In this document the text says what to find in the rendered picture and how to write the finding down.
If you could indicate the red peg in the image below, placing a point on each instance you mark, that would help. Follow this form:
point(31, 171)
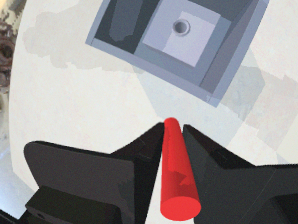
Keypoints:
point(179, 196)

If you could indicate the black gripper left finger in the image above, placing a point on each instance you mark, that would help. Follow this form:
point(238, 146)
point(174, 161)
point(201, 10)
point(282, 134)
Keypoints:
point(124, 178)

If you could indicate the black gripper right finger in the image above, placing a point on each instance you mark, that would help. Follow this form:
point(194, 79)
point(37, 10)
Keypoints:
point(231, 189)

